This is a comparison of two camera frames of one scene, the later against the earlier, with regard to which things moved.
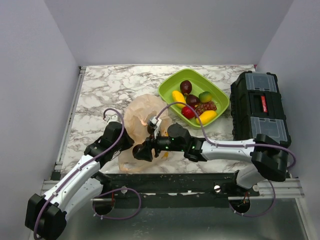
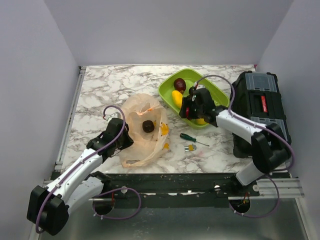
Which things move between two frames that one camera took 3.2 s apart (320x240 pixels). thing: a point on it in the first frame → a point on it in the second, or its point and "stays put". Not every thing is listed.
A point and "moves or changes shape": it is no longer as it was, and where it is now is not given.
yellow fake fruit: x=178 y=97 stays put
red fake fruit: x=187 y=112 stays put
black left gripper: x=129 y=141 stays put
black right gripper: x=152 y=142 → x=187 y=101
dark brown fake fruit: x=141 y=152 → x=148 y=126
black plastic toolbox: x=257 y=107 stays put
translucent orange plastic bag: x=137 y=112 moves or changes shape
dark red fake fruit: x=186 y=87 moves or changes shape
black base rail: x=172 y=190 stays put
